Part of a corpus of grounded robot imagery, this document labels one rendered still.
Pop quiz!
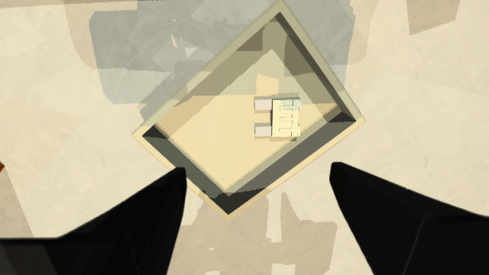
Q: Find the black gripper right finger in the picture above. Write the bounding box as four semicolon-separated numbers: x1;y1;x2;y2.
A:
329;162;489;275

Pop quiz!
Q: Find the grey open tray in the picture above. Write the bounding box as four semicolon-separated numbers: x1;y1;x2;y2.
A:
131;0;366;222

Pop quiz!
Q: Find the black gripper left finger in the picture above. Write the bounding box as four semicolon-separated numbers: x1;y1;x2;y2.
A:
0;167;187;275

